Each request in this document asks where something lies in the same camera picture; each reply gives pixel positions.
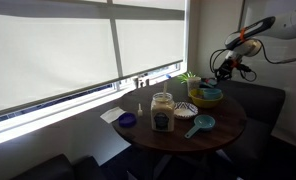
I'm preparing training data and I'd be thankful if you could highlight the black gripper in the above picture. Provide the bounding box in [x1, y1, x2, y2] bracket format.
[215, 59, 251, 80]

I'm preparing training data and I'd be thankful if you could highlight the blue bowl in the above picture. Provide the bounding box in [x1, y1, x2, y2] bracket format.
[201, 88, 222, 100]

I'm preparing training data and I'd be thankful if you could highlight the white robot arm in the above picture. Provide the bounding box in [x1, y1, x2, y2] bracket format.
[213, 9, 296, 81]

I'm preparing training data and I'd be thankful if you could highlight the yellow bowl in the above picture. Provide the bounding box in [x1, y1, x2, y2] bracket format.
[189, 89, 223, 108]

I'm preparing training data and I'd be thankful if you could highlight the white cup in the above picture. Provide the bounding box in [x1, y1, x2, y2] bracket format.
[187, 77, 201, 92]

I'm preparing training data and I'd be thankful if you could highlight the small green plant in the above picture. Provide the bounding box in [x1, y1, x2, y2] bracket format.
[178, 71, 195, 84]

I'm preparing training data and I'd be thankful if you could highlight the grey upholstered bench seat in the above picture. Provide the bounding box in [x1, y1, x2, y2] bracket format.
[219, 81, 286, 167]

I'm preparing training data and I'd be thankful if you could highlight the teal measuring scoop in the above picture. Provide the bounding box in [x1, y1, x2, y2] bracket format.
[184, 115, 216, 139]

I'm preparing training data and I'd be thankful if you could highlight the patterned small dish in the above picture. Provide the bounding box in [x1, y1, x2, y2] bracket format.
[174, 102, 198, 119]

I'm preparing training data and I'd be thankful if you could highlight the round wooden table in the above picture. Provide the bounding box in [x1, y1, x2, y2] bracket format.
[112, 83, 246, 154]

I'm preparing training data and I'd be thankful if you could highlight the glass jar of rice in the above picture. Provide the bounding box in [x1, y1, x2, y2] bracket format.
[151, 92, 175, 132]

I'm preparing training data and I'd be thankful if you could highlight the small white bottle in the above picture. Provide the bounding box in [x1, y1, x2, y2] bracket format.
[137, 103, 143, 116]

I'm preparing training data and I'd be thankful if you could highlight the blue jar lid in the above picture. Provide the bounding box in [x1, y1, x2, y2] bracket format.
[118, 113, 137, 128]

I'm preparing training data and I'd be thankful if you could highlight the white paper napkin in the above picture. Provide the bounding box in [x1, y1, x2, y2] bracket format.
[100, 107, 125, 123]

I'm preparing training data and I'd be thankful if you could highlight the white roller blind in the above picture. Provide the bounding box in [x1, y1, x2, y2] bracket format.
[0, 0, 186, 114]

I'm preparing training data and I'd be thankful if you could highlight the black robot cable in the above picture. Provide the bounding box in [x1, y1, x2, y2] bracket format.
[209, 38, 296, 83]

